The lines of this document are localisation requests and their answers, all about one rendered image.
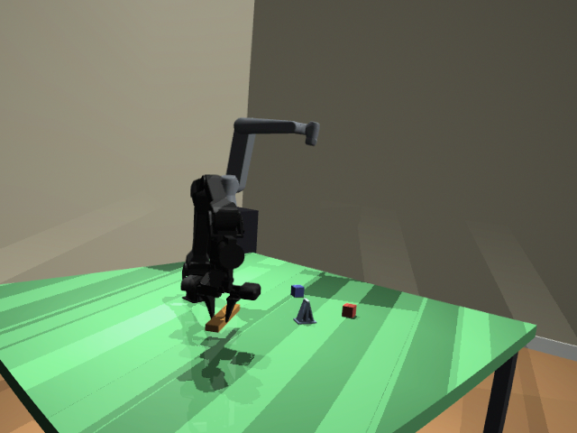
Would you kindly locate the red cube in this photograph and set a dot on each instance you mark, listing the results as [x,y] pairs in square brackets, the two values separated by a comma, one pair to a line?
[349,310]

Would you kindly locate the brown bar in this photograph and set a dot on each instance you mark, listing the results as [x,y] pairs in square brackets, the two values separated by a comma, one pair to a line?
[216,323]

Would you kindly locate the small blue cube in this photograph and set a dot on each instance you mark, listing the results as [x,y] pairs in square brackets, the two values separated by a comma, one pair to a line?
[297,290]

